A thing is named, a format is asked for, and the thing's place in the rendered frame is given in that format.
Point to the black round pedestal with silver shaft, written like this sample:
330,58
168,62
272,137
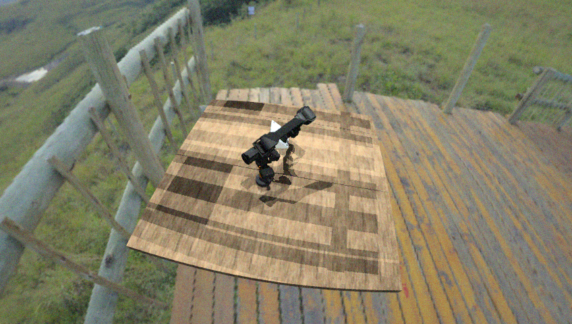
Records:
262,183

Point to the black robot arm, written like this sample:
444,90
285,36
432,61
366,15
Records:
267,142

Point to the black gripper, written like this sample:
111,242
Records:
266,171

